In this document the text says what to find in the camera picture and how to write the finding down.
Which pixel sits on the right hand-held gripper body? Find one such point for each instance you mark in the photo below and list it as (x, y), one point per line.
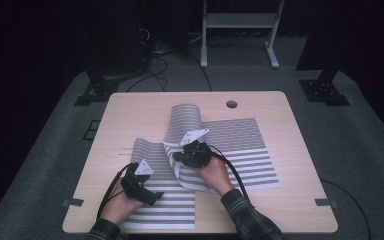
(195, 155)

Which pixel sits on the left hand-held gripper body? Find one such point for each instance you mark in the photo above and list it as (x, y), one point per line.
(135, 185)

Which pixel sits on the grey white striped cloth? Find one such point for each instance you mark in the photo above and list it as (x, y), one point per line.
(233, 150)

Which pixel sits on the person's left hand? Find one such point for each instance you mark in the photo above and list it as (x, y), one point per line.
(118, 205)

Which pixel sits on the person's right hand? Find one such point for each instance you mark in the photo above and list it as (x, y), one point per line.
(215, 176)

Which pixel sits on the grey tape piece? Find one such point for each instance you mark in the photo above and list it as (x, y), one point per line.
(326, 202)
(73, 202)

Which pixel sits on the black stand base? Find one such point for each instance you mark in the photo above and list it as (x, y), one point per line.
(325, 90)
(96, 90)

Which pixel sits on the white metal stand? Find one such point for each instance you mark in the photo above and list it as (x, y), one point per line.
(238, 20)

